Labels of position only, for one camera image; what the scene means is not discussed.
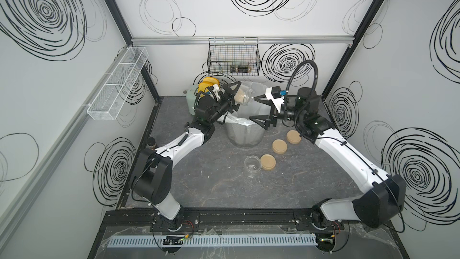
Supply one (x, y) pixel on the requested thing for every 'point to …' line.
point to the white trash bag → (241, 117)
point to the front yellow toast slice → (202, 85)
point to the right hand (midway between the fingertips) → (254, 107)
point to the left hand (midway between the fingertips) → (242, 88)
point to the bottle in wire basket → (240, 68)
